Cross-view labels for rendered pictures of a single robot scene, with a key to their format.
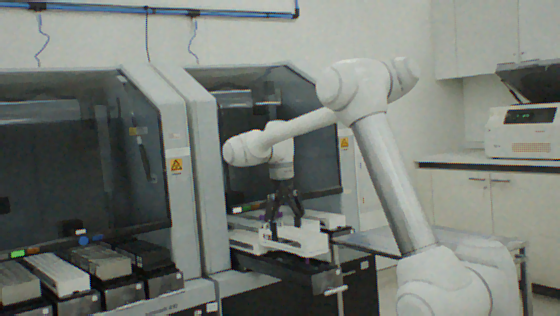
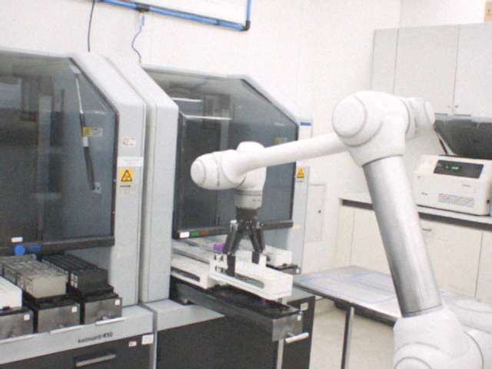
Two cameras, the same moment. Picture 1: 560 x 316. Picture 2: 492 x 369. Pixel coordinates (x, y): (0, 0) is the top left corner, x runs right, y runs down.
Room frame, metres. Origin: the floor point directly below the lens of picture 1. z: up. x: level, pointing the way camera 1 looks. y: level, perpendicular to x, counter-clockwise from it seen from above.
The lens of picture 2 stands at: (0.18, 0.28, 1.39)
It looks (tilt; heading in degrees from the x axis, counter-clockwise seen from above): 6 degrees down; 351
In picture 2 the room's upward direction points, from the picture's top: 4 degrees clockwise
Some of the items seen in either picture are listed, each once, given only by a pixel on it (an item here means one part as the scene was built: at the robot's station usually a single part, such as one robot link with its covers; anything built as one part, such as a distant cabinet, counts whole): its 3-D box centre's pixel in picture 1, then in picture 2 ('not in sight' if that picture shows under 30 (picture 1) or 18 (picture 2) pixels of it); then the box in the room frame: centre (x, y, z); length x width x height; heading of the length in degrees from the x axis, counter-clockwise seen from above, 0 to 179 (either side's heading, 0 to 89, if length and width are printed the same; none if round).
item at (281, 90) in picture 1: (253, 131); (204, 147); (2.68, 0.09, 1.28); 0.61 x 0.51 x 0.63; 125
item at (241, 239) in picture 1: (248, 242); (191, 271); (2.35, 0.14, 0.83); 0.30 x 0.10 x 0.06; 35
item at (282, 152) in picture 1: (276, 142); (247, 165); (2.10, -0.01, 1.25); 0.13 x 0.11 x 0.16; 130
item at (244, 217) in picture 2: (283, 190); (246, 221); (2.11, -0.02, 1.07); 0.08 x 0.07 x 0.09; 125
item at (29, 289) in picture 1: (20, 292); not in sight; (1.87, 0.85, 0.85); 0.12 x 0.02 x 0.06; 125
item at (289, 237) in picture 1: (292, 239); (249, 276); (2.09, -0.04, 0.89); 0.30 x 0.10 x 0.06; 35
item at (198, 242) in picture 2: (254, 218); (187, 243); (2.87, 0.13, 0.83); 0.30 x 0.10 x 0.06; 35
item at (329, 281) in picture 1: (274, 262); (221, 298); (2.20, 0.04, 0.78); 0.73 x 0.14 x 0.09; 35
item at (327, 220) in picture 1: (317, 220); (259, 254); (2.70, -0.17, 0.83); 0.30 x 0.10 x 0.06; 35
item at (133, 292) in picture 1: (95, 276); (18, 289); (2.23, 0.74, 0.78); 0.73 x 0.14 x 0.09; 35
